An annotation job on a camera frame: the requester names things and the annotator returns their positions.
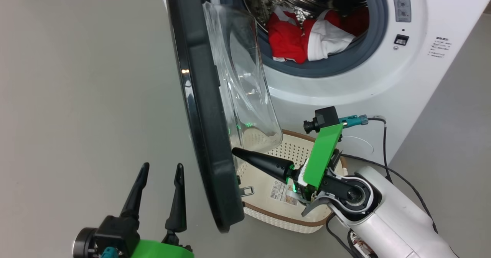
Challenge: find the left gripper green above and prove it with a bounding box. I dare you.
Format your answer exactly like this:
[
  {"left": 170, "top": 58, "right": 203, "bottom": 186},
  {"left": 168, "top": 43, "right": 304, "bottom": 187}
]
[{"left": 119, "top": 162, "right": 194, "bottom": 258}]

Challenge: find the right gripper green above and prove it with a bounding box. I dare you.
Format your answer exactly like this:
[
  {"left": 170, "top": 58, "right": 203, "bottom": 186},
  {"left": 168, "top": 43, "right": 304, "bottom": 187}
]
[{"left": 232, "top": 123, "right": 344, "bottom": 204}]

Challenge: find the dark round washer door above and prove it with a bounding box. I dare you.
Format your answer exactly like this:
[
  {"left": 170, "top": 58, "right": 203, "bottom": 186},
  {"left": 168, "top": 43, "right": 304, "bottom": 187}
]
[{"left": 164, "top": 0, "right": 284, "bottom": 234}]

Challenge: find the red garment white trim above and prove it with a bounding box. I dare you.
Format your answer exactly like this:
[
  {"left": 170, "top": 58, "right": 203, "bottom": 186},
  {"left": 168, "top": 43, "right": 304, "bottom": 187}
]
[{"left": 267, "top": 10, "right": 309, "bottom": 64}]

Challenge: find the white and red garment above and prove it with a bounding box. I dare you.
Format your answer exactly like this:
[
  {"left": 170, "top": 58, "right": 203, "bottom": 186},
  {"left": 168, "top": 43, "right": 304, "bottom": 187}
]
[{"left": 301, "top": 6, "right": 371, "bottom": 62}]

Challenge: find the printed paper basket sticker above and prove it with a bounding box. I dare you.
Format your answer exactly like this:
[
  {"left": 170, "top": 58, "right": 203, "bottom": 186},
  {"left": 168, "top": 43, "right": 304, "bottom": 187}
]
[{"left": 269, "top": 180, "right": 299, "bottom": 206}]

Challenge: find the cream perforated basket brown rim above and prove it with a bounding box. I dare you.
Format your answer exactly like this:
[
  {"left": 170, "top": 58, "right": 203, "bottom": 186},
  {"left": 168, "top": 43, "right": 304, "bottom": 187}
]
[{"left": 230, "top": 129, "right": 349, "bottom": 234}]

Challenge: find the white front-load washing machine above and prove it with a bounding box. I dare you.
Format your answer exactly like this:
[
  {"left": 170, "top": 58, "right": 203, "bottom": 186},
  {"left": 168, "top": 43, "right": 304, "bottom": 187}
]
[{"left": 157, "top": 0, "right": 491, "bottom": 166}]

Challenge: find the grey rubber door seal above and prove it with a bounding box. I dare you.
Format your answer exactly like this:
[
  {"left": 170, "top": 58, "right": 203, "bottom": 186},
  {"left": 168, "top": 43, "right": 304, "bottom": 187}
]
[{"left": 219, "top": 0, "right": 389, "bottom": 78}]

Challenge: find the round white filter cover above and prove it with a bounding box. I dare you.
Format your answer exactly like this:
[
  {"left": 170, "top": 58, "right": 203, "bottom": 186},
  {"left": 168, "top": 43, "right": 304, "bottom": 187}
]
[{"left": 341, "top": 135, "right": 374, "bottom": 156}]

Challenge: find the grey warning sticker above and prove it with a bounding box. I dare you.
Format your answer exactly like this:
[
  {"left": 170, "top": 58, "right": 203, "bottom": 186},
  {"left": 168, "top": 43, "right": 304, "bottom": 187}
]
[{"left": 390, "top": 0, "right": 412, "bottom": 23}]

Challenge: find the small printed text label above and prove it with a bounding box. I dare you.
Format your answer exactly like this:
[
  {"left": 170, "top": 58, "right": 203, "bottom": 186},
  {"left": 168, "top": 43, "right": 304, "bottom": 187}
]
[{"left": 427, "top": 36, "right": 452, "bottom": 58}]

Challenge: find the right camera cable teal plug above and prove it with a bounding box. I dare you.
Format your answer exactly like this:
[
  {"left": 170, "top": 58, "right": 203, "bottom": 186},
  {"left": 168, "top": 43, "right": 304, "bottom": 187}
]
[{"left": 339, "top": 114, "right": 394, "bottom": 184}]

